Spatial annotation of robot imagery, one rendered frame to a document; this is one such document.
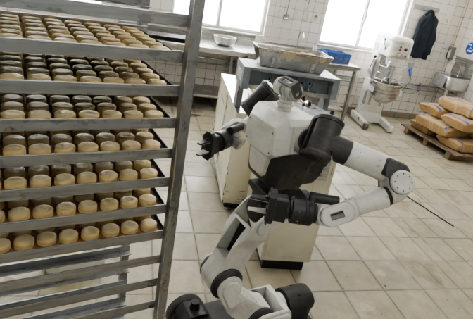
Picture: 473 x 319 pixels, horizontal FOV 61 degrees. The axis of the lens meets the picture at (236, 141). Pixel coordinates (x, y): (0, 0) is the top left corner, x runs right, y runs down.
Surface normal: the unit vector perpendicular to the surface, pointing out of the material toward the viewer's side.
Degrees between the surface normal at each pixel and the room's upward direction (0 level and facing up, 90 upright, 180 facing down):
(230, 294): 90
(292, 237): 90
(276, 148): 85
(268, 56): 115
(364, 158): 61
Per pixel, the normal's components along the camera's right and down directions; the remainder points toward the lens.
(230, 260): 0.46, 0.39
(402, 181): 0.00, -0.14
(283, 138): -0.29, 0.21
